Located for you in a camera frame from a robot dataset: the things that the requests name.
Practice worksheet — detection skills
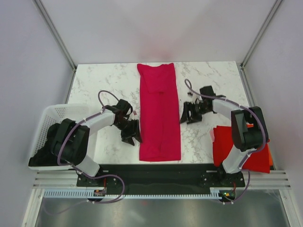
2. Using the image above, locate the aluminium corner post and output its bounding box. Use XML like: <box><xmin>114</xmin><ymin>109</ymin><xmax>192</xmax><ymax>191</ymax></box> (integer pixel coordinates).
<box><xmin>240</xmin><ymin>0</ymin><xmax>285</xmax><ymax>69</ymax></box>
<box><xmin>33</xmin><ymin>0</ymin><xmax>77</xmax><ymax>70</ymax></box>

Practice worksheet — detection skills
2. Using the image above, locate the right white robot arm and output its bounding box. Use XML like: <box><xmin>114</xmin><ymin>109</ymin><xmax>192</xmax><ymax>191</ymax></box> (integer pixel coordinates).
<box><xmin>180</xmin><ymin>85</ymin><xmax>269</xmax><ymax>186</ymax></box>

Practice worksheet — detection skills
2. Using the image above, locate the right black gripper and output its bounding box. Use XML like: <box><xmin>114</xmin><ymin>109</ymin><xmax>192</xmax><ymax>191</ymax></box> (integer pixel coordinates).
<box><xmin>179</xmin><ymin>101</ymin><xmax>211</xmax><ymax>124</ymax></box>

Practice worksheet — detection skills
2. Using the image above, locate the white plastic basket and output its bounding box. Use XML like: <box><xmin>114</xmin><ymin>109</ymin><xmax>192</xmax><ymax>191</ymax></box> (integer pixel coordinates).
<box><xmin>28</xmin><ymin>104</ymin><xmax>97</xmax><ymax>171</ymax></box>

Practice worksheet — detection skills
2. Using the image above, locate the folded red t shirt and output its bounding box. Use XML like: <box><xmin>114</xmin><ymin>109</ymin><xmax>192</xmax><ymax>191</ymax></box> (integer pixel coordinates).
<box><xmin>210</xmin><ymin>125</ymin><xmax>271</xmax><ymax>174</ymax></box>

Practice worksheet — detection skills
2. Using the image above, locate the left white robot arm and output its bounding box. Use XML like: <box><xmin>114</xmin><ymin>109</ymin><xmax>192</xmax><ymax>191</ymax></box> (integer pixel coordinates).
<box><xmin>49</xmin><ymin>99</ymin><xmax>142</xmax><ymax>186</ymax></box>

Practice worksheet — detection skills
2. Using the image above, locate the black t shirt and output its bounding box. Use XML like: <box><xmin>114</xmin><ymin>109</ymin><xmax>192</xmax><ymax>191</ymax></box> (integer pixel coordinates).
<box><xmin>29</xmin><ymin>123</ymin><xmax>60</xmax><ymax>167</ymax></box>

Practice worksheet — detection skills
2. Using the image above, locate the folded orange t shirt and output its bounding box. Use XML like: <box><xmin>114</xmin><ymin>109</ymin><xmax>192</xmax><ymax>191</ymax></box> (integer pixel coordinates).
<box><xmin>268</xmin><ymin>151</ymin><xmax>273</xmax><ymax>166</ymax></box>

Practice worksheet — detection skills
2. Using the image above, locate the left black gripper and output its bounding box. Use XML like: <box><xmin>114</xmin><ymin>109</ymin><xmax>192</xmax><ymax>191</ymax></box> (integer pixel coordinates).
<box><xmin>114</xmin><ymin>118</ymin><xmax>142</xmax><ymax>146</ymax></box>

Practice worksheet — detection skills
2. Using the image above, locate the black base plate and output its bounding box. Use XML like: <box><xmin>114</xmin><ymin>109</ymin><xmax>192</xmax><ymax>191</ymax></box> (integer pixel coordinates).
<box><xmin>77</xmin><ymin>164</ymin><xmax>245</xmax><ymax>194</ymax></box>

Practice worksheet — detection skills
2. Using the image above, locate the right aluminium corner post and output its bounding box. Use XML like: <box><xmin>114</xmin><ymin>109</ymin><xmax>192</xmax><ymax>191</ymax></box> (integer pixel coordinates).
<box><xmin>240</xmin><ymin>0</ymin><xmax>285</xmax><ymax>69</ymax></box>

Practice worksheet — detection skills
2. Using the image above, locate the magenta t shirt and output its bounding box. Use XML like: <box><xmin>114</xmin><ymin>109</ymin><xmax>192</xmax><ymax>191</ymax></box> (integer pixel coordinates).
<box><xmin>137</xmin><ymin>63</ymin><xmax>181</xmax><ymax>162</ymax></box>

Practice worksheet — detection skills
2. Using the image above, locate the grey slotted cable duct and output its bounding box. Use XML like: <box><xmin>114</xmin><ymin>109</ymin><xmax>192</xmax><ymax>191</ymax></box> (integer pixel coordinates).
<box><xmin>43</xmin><ymin>188</ymin><xmax>222</xmax><ymax>200</ymax></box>

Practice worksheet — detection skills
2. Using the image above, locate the aluminium rail frame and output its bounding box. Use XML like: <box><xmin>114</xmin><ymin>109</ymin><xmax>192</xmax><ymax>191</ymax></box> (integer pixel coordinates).
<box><xmin>22</xmin><ymin>164</ymin><xmax>298</xmax><ymax>227</ymax></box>

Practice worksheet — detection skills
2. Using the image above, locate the left aluminium corner post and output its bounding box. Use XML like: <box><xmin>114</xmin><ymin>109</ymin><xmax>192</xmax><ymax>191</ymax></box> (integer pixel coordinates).
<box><xmin>33</xmin><ymin>0</ymin><xmax>77</xmax><ymax>70</ymax></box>

